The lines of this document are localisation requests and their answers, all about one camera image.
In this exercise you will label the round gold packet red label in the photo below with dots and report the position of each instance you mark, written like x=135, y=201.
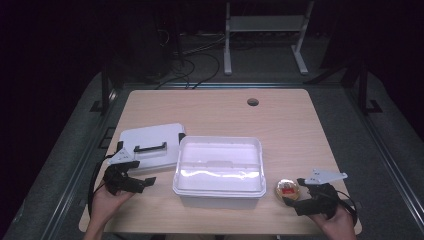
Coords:
x=286, y=190

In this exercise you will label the white metal stand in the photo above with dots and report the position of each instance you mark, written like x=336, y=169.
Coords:
x=265, y=23

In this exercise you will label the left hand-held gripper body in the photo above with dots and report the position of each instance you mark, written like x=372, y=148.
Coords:
x=117, y=176

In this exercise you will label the black frame post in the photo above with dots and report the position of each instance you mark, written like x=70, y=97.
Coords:
x=364, y=90
x=105, y=90

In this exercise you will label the person's right hand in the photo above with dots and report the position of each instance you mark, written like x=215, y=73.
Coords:
x=336, y=223

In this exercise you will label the white plastic storage box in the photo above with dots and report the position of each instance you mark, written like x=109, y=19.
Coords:
x=218, y=170

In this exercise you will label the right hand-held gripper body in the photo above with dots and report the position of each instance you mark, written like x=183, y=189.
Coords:
x=321, y=196

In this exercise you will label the person's left hand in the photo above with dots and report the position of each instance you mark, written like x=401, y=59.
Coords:
x=106, y=203

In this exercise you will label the round grey table grommet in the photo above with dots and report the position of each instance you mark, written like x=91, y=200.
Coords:
x=253, y=102

